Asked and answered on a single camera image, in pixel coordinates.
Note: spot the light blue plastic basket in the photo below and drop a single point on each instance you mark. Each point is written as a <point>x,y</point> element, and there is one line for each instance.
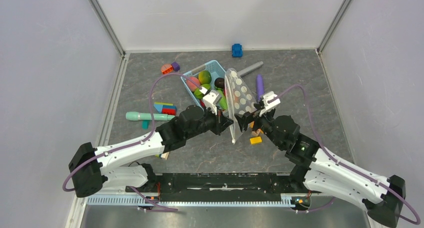
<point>216,71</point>

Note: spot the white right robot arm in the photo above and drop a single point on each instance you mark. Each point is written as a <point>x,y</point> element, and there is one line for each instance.
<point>318,169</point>

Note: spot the purple toy brick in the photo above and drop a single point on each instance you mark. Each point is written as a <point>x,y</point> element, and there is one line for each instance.
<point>175,66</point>

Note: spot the wooden letter cube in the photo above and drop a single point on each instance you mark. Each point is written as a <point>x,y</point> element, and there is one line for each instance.
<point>256,133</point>

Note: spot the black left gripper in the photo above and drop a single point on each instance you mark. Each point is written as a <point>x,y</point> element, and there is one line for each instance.
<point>221,122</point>

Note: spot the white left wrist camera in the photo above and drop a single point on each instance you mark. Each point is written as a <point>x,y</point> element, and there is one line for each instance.
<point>210,99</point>

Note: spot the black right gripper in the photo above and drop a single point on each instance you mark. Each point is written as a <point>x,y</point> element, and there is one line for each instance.
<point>244,120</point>

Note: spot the green orange toy mango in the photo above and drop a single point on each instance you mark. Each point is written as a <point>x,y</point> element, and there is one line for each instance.
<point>204,77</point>

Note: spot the purple toy microphone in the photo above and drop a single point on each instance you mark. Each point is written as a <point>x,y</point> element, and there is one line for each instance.
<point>260,89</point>

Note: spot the teal small block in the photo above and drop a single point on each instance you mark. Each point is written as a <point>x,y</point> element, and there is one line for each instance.
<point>145,124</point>

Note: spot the green toy pea pod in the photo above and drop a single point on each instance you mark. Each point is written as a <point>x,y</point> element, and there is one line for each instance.
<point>198,94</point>

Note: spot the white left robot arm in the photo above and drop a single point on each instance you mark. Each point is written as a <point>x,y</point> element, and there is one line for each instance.
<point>94,168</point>

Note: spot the clear polka dot zip bag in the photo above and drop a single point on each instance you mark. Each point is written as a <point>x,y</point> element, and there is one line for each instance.
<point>239,100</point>

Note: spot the green white brick block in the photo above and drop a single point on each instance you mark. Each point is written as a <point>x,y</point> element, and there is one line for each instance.
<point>163,155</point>

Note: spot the orange toy brick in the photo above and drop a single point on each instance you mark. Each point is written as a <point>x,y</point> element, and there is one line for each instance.
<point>166,68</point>

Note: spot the blue toy brick car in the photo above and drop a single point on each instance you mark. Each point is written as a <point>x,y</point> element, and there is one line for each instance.
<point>237,50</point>

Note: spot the multicolour brick stack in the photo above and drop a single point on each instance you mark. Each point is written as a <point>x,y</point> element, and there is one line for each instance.
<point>165,108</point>

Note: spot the mint green toy microphone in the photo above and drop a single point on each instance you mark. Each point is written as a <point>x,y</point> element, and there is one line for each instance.
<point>137,116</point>

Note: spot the dark toy mangosteen upper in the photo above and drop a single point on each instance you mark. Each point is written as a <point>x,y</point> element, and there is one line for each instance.
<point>219,83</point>

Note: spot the green toy cucumber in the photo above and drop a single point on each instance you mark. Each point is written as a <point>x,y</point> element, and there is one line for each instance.
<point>223,102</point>

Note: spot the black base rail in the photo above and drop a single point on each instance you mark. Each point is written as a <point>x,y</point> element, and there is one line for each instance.
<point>222,187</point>

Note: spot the pink toy peach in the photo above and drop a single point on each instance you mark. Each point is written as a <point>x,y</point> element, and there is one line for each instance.
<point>192,83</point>

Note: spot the yellow flat brick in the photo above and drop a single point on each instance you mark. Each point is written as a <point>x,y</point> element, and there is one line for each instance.
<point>255,140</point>

